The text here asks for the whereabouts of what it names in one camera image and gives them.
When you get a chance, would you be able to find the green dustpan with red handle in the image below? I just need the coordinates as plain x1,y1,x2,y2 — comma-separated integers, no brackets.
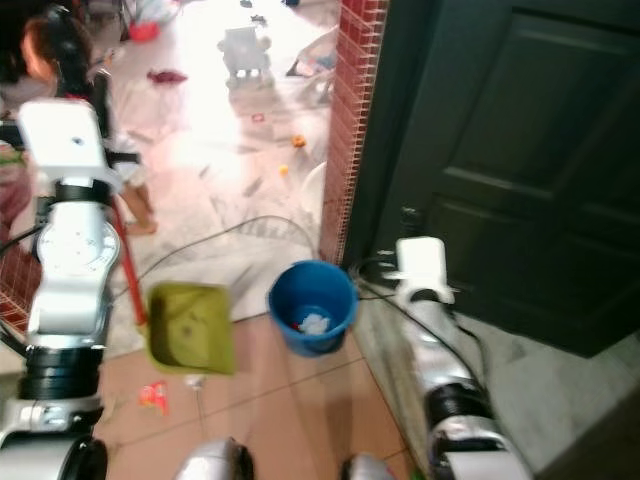
108,192,239,379

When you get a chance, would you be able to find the dark red cloth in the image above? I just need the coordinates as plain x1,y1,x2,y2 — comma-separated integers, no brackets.
146,67,189,86

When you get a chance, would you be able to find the small child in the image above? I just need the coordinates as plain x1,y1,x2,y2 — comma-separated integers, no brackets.
0,8,161,239

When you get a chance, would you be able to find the red plastic bowl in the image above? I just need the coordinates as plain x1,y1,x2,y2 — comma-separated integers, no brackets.
126,20,161,44

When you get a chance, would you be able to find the red brick tiled pillar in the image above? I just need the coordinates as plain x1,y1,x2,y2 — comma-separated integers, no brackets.
318,0,399,267

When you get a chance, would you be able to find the blue plastic bucket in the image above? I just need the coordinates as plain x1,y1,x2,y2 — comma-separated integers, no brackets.
267,259,359,360

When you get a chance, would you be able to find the dark panelled door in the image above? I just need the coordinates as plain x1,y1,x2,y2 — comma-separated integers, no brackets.
344,0,640,359

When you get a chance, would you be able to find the white crumpled paper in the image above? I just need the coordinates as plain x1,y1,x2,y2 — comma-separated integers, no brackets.
298,312,333,335

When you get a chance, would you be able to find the white plastic chair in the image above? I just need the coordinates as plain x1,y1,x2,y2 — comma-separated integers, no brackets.
286,24,341,105

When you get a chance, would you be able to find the silver robot right leg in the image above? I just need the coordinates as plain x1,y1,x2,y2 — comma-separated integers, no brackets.
342,453,413,480

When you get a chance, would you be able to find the silver robot leg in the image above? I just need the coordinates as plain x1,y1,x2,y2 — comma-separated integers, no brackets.
178,438,257,480
342,453,413,480

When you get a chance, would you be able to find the red snack wrapper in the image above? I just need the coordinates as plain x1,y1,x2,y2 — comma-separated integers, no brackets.
138,380,173,417

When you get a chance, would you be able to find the silver robot left leg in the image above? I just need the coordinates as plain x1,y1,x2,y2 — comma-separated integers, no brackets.
178,438,257,480

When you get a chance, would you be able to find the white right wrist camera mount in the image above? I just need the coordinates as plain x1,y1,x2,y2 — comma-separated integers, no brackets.
392,236,455,305

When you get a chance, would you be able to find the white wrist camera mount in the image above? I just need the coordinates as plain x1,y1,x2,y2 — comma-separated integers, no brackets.
17,98,109,193
392,236,455,305

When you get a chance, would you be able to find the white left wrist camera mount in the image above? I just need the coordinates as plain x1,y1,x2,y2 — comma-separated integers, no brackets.
17,98,109,193

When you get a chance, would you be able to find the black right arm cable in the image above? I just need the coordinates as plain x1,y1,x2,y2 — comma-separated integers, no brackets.
348,252,496,373

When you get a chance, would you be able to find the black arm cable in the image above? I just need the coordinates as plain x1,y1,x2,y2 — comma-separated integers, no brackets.
0,118,51,353
348,252,496,373

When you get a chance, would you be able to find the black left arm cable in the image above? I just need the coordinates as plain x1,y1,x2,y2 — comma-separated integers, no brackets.
0,118,51,353

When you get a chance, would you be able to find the thin black floor cable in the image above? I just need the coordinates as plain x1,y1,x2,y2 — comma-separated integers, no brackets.
122,214,323,285

